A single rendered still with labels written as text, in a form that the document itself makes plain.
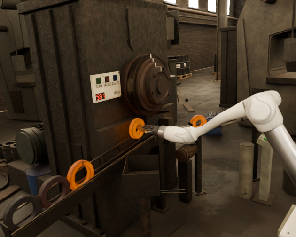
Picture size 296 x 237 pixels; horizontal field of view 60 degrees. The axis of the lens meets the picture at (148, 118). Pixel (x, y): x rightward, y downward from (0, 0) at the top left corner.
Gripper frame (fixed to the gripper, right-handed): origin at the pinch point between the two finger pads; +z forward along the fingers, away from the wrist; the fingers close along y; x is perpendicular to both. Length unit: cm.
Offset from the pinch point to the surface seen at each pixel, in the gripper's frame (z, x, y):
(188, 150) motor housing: -18, -33, 48
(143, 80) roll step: -2.9, 33.3, 4.7
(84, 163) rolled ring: 1, -9, -50
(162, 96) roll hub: -7.8, 18.9, 22.6
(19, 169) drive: 141, -66, -23
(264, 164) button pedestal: -73, -45, 83
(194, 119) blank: -15, -9, 64
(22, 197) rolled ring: 1, -11, -88
